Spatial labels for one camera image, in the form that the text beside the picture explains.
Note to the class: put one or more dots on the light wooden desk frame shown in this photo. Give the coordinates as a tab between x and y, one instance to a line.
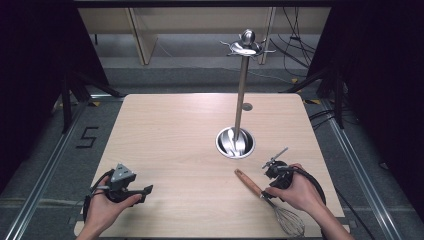
143	36

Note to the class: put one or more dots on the person's right hand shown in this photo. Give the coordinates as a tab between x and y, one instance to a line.
300	191

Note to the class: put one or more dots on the steel utensil hanging stand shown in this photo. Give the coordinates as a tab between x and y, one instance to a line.
240	96

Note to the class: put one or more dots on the grey round table cap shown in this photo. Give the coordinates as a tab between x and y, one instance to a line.
247	106

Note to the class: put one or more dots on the person's left hand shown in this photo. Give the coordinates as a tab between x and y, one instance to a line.
103	210

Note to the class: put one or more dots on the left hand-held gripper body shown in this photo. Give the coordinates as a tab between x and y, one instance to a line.
121	176

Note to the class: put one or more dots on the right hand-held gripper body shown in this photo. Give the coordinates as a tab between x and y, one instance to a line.
279	175

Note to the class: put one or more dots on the metal floor rail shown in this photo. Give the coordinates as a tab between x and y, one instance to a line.
43	173
360	180

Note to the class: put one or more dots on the black tripod stand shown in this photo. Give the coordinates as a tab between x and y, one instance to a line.
336	93
71	96

